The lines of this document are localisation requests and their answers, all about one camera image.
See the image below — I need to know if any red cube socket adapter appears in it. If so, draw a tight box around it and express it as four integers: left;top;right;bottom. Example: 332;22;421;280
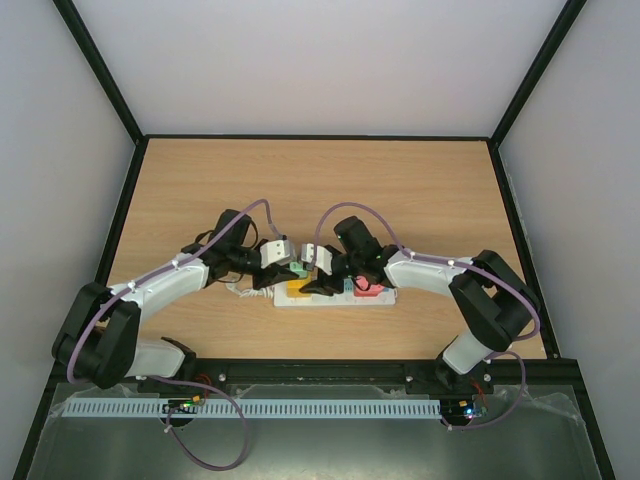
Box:
353;276;388;298

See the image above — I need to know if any green plug adapter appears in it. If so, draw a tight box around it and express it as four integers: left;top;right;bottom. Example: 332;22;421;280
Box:
288;261;308;279

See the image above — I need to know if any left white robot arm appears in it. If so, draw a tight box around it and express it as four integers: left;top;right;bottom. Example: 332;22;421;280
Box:
52;209;297;389

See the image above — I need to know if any blue usb charger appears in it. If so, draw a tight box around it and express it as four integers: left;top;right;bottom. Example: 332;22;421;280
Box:
343;279;355;295

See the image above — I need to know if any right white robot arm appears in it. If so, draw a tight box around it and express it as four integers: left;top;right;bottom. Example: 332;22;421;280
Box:
300;216;540;392

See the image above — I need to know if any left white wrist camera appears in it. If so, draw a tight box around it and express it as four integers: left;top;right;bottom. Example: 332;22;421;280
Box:
259;239;295;269

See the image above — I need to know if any black aluminium frame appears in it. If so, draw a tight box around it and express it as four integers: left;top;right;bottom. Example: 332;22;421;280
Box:
14;1;615;479

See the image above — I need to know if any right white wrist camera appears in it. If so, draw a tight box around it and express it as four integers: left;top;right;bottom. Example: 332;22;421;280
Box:
300;243;333;275

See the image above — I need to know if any light blue cable duct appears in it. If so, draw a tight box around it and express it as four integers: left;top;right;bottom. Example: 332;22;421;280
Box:
61;398;442;420

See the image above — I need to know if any yellow cube socket adapter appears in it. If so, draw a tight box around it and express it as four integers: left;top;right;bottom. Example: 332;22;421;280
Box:
285;278;313;298

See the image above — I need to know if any white power strip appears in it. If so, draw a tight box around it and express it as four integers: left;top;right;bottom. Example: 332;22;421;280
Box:
273;285;397;308

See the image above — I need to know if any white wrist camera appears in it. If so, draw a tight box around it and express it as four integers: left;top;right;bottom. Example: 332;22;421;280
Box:
300;243;333;275
259;239;295;269

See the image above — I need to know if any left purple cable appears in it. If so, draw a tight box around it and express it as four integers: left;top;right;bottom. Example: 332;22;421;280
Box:
65;199;287;472

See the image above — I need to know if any white coiled power cord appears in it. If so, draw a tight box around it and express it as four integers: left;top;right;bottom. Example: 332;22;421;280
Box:
225;282;275;300

